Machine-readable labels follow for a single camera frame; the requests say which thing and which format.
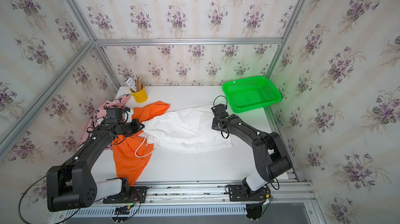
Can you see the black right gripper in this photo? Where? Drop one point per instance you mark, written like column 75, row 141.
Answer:
column 213, row 125

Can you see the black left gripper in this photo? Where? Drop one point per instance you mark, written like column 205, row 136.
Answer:
column 135, row 128

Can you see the white shorts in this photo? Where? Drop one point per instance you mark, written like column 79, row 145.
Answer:
column 186, row 131

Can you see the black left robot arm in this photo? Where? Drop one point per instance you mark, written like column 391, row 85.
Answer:
column 71, row 185

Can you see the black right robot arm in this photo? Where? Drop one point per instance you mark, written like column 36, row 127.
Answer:
column 270, row 154

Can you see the orange cloth garment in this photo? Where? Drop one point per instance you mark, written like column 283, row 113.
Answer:
column 132, row 154

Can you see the pink patterned garment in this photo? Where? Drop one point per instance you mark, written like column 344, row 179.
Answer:
column 100, row 114

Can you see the yellow pencil cup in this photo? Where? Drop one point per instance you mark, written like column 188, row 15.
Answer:
column 140, row 96

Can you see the green plastic basket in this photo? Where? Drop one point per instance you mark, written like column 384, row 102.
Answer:
column 251, row 93

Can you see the wooden pencils bundle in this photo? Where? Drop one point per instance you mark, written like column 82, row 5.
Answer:
column 138, row 83

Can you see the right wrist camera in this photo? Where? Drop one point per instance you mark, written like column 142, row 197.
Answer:
column 220, row 110

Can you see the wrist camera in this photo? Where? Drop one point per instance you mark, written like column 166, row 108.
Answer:
column 220, row 110
column 126, row 115

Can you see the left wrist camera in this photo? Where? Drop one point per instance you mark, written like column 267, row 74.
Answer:
column 126, row 115

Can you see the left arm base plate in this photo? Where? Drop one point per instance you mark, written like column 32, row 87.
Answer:
column 136, row 194

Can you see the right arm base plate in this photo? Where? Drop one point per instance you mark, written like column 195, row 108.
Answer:
column 242, row 193

